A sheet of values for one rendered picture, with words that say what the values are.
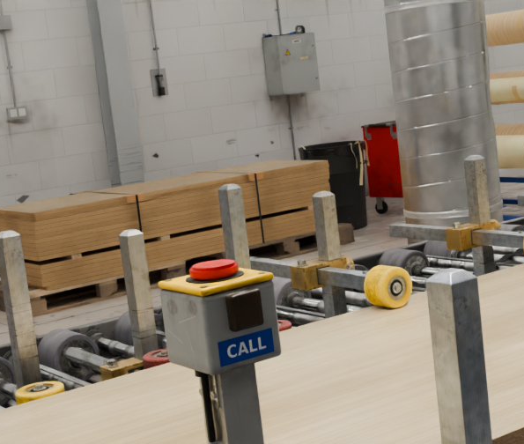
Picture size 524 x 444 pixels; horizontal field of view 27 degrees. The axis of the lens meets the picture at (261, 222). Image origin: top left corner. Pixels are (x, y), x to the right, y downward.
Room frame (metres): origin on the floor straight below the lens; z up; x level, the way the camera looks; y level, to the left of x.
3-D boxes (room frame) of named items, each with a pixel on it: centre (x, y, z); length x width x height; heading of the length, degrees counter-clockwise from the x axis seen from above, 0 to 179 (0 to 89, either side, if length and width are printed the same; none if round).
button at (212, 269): (0.89, 0.04, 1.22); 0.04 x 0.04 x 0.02
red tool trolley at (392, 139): (9.77, -1.38, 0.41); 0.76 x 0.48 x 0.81; 130
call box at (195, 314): (0.89, 0.04, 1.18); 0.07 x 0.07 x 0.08; 34
